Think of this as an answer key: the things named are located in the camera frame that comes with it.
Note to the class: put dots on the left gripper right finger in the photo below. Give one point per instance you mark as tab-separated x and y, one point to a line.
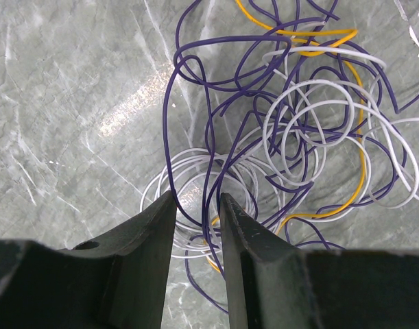
272	284

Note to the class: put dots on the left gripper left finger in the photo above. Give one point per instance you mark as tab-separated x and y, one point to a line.
115	280

